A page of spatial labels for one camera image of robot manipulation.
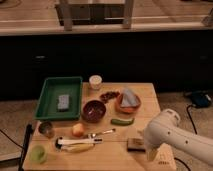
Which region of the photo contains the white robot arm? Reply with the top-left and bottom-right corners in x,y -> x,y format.
143,109 -> 213,166

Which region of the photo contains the blue black object on floor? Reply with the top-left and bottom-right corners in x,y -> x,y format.
190,92 -> 212,108

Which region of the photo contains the metal spoon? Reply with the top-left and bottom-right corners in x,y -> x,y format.
87,128 -> 116,138

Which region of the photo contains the wooden chair frame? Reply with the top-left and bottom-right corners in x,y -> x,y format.
55,0 -> 134,31

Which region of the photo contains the small metal cup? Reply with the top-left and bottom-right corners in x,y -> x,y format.
38,121 -> 54,138

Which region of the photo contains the white handled tool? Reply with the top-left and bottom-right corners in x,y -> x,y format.
55,137 -> 103,148

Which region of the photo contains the green plastic tray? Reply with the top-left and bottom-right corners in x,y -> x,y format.
35,76 -> 82,121

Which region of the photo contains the orange peach fruit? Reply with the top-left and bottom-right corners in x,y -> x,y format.
72,123 -> 84,137

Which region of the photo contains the yellow banana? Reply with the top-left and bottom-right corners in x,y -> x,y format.
61,144 -> 94,153

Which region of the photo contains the grey sponge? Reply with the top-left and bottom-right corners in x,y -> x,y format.
57,94 -> 70,111

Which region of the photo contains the black cable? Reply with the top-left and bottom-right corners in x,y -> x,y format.
186,104 -> 199,135

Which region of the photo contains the orange bowl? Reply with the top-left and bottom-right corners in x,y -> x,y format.
115,94 -> 141,114

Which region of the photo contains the brown grapes bunch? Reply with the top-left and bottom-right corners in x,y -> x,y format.
100,91 -> 119,103

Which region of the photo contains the green cucumber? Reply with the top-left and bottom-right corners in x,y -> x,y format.
110,118 -> 134,126

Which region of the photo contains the purple bowl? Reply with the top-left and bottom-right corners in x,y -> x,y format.
82,100 -> 106,123

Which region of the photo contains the grey folded cloth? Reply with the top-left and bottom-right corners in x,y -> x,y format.
121,88 -> 139,107

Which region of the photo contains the white cup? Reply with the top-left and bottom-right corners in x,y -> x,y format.
89,75 -> 102,90

